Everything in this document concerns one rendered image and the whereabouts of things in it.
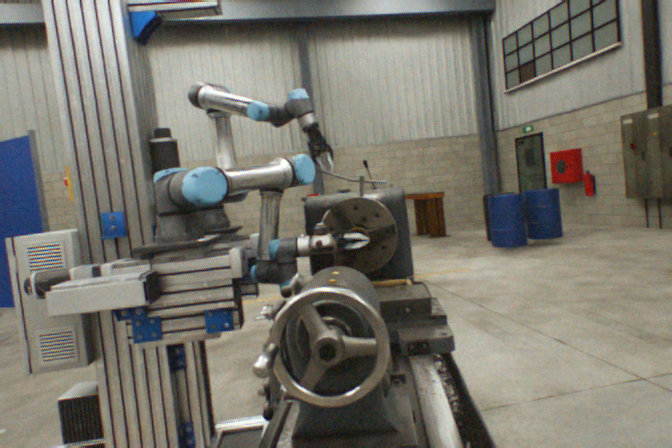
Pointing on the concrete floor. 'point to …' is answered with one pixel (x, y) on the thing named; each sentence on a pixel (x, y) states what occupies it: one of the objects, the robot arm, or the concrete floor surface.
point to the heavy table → (429, 213)
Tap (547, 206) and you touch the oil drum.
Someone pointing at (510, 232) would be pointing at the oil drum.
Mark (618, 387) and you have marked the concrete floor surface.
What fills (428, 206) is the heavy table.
